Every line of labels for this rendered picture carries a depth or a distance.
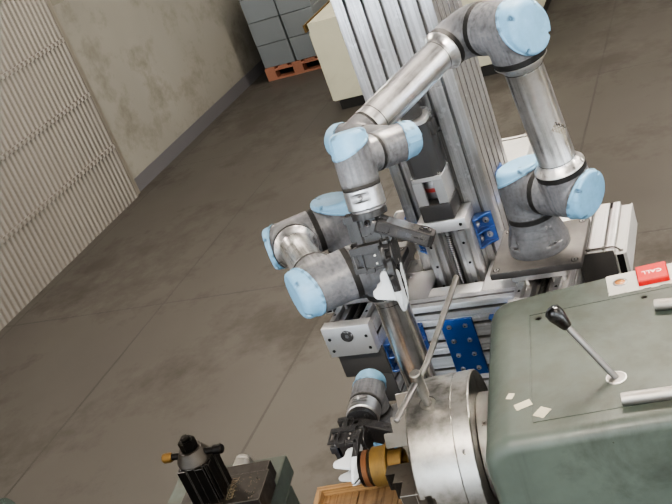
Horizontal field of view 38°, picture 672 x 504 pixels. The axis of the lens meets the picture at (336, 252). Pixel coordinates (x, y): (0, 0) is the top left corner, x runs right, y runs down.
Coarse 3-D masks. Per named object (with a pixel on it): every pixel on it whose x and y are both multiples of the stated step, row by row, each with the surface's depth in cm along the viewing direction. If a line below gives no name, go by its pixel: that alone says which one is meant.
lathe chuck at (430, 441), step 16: (432, 384) 189; (448, 384) 187; (416, 400) 186; (448, 400) 183; (416, 416) 184; (432, 416) 182; (448, 416) 181; (416, 432) 182; (432, 432) 181; (448, 432) 179; (416, 448) 181; (432, 448) 180; (448, 448) 179; (416, 464) 180; (432, 464) 179; (448, 464) 178; (416, 480) 180; (432, 480) 179; (448, 480) 178; (432, 496) 180; (448, 496) 179; (464, 496) 178
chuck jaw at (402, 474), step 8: (400, 464) 193; (408, 464) 192; (392, 472) 191; (400, 472) 191; (408, 472) 190; (392, 480) 192; (400, 480) 188; (408, 480) 187; (392, 488) 192; (400, 488) 188; (408, 488) 185; (400, 496) 184; (408, 496) 183; (416, 496) 183
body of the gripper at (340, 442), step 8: (360, 408) 212; (368, 408) 213; (352, 416) 213; (360, 416) 213; (368, 416) 212; (376, 416) 213; (344, 424) 212; (352, 424) 212; (336, 432) 208; (344, 432) 207; (352, 432) 206; (368, 432) 207; (328, 440) 206; (336, 440) 205; (344, 440) 204; (368, 440) 206; (336, 448) 205; (344, 448) 205; (368, 448) 205; (336, 456) 206
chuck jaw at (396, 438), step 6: (396, 396) 196; (402, 396) 196; (402, 420) 196; (396, 426) 196; (402, 426) 195; (390, 432) 197; (396, 432) 196; (402, 432) 195; (384, 438) 196; (390, 438) 196; (396, 438) 196; (402, 438) 195; (390, 444) 196; (396, 444) 196; (402, 444) 195
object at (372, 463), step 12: (384, 444) 197; (360, 456) 197; (372, 456) 196; (384, 456) 194; (396, 456) 195; (360, 468) 196; (372, 468) 194; (384, 468) 193; (360, 480) 196; (372, 480) 196; (384, 480) 194
